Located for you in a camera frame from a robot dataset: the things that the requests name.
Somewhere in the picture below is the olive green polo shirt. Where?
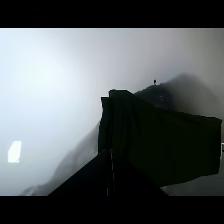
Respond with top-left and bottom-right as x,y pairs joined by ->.
97,88 -> 223,188

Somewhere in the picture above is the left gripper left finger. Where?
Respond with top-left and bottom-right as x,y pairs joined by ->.
48,149 -> 112,197

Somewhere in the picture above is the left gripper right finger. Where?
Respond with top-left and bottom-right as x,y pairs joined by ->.
107,149 -> 170,197

